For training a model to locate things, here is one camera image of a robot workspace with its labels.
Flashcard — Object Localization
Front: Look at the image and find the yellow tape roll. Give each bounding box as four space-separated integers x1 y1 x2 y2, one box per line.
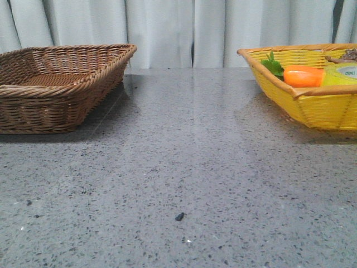
321 63 357 86

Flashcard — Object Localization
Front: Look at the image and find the small black debris piece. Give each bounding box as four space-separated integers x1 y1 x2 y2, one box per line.
175 212 185 221

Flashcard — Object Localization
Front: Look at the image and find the white curtain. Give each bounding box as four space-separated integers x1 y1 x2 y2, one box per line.
1 1 356 69

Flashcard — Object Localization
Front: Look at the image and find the orange toy carrot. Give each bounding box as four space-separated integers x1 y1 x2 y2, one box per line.
260 51 325 88

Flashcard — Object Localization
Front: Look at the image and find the brown wicker basket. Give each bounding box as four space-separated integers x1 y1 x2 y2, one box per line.
1 44 137 134

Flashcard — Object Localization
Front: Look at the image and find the yellow wicker basket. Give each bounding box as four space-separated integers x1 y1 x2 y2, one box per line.
237 43 356 130

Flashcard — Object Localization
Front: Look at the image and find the brown ginger root toy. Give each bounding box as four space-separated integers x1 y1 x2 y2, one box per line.
325 48 357 64

